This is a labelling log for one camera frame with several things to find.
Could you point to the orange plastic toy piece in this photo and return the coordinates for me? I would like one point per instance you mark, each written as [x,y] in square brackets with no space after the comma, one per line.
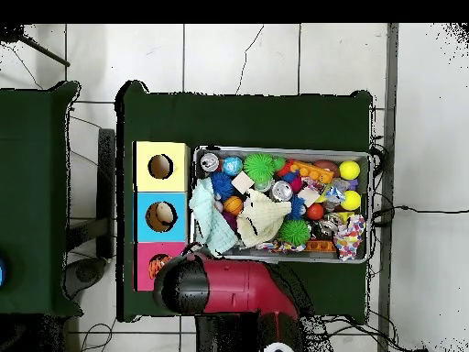
[314,172]

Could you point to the wooden box with three holes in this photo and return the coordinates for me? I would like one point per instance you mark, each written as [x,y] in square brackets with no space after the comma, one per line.
[143,220]

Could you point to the silver can with open top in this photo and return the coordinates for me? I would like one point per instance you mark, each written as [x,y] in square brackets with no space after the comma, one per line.
[281,191]

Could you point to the black floor stand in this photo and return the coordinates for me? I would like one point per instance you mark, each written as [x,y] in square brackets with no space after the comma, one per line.
[106,191]

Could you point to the green cloth side table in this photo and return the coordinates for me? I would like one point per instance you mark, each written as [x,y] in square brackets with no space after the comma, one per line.
[40,286]

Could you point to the orange tiger plush toy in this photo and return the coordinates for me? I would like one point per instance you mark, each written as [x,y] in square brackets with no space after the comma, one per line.
[155,265]

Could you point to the large green spiky ball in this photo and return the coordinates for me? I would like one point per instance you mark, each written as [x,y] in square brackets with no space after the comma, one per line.
[259,168]

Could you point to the mint green muslin cloth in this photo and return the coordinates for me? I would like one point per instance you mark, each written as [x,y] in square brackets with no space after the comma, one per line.
[211,224]

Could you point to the blue cup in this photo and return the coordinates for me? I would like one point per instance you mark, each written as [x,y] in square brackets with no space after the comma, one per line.
[2,273]

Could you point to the blue spiky ball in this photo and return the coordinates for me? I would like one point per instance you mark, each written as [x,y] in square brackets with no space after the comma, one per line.
[222,185]

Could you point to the dark green table cloth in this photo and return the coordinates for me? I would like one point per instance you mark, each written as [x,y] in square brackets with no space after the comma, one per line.
[242,117]

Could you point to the cream yellow muslin cloth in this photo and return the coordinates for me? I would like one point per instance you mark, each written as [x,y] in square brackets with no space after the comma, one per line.
[260,218]

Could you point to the clear mesh bin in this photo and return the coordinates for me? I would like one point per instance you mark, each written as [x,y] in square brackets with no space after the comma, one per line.
[352,253]

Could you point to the silver can with pull tab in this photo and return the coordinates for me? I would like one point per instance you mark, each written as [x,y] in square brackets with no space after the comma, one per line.
[209,162]

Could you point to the yellow ball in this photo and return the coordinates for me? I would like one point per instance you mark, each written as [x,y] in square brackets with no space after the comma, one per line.
[349,170]

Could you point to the small green spiky ball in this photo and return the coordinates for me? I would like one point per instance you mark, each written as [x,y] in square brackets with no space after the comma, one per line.
[294,232]

